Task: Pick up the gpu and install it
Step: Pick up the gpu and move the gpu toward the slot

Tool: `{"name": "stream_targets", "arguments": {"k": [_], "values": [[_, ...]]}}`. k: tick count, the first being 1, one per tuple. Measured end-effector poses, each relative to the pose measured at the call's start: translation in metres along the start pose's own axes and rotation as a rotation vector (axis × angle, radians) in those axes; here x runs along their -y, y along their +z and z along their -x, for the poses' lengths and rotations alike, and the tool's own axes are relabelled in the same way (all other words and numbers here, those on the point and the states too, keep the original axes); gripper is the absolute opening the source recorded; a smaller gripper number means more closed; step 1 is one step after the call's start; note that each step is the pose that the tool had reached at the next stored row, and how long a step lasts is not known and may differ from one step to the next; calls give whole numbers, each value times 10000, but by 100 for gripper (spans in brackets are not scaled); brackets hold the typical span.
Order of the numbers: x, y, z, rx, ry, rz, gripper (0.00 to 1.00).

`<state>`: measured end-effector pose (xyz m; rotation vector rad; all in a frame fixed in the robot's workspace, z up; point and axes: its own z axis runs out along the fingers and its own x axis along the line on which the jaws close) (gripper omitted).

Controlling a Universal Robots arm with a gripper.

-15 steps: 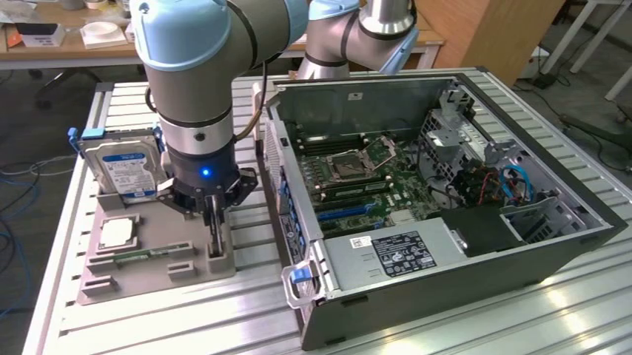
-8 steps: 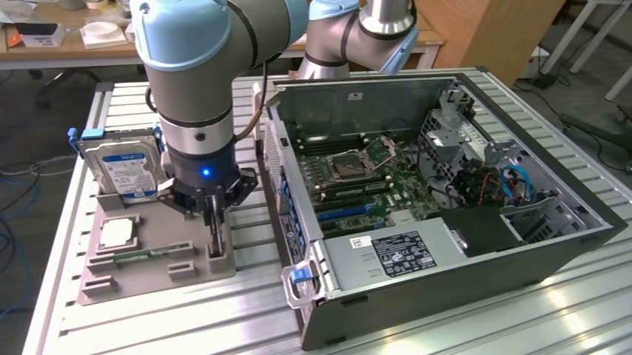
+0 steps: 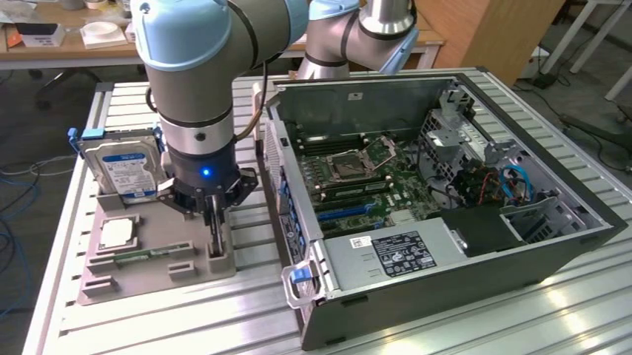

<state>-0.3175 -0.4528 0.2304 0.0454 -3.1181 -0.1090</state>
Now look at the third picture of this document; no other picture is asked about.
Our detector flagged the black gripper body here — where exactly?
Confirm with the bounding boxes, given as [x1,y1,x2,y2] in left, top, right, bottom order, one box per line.
[165,143,241,197]

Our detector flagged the Nvidia Quadro graphics card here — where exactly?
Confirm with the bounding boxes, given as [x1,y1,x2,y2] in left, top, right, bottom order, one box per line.
[206,195,228,260]

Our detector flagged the grey parts rack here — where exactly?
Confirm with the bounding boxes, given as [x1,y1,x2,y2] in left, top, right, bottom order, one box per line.
[77,147,239,306]

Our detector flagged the hard disk with blue rails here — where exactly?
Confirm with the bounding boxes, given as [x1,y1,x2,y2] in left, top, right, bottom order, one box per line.
[67,124,168,204]

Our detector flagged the silver CPU chip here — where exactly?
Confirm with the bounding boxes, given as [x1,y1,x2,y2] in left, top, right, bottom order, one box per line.
[98,218,140,251]

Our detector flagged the green RAM stick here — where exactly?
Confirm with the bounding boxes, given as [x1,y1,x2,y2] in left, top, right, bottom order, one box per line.
[114,248,173,262]

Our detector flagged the CPU socket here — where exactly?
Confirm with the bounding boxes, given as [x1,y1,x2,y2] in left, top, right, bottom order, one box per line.
[328,151,371,183]

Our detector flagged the blue expansion slot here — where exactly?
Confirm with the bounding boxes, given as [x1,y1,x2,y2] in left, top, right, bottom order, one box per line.
[316,206,375,223]

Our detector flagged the black labelled RAM stick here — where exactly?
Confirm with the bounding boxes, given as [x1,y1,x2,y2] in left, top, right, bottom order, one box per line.
[321,180,388,197]

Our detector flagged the metal socket cover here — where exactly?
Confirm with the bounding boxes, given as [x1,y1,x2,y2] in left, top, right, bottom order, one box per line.
[364,135,400,172]

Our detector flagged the grey power supply unit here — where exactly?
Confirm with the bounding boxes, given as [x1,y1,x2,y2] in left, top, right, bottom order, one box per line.
[324,217,468,291]

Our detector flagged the green motherboard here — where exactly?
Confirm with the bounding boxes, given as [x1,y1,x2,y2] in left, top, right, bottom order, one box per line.
[287,121,446,240]

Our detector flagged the white round container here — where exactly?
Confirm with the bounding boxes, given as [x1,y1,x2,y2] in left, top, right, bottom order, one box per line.
[80,21,129,50]

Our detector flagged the metal disk bay cage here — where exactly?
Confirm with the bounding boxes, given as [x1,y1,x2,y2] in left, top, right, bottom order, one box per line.
[419,109,495,193]

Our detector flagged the white box with black top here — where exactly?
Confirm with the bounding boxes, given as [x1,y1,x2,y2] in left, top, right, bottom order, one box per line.
[14,22,67,48]

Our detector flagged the black plastic shroud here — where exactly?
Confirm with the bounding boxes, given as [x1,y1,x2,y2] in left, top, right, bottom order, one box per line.
[442,206,528,258]

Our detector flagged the black open PC case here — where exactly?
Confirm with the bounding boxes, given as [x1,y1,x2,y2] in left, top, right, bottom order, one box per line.
[252,72,630,351]

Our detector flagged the wooden cabinet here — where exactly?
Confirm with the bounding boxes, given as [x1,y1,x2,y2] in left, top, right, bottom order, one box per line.
[434,0,567,87]

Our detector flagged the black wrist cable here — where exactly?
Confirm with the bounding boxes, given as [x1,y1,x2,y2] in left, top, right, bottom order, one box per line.
[236,57,272,142]

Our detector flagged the grey case handle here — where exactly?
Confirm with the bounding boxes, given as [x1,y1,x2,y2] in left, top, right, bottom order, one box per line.
[280,258,328,310]

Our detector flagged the blue data wire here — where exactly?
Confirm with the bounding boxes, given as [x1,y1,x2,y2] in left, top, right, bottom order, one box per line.
[498,165,538,205]

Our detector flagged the grey disk bay bracket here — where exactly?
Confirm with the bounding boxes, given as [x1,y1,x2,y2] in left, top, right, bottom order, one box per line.
[502,195,585,245]

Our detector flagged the white table frame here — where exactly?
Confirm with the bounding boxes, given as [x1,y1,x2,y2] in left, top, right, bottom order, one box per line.
[540,0,632,101]

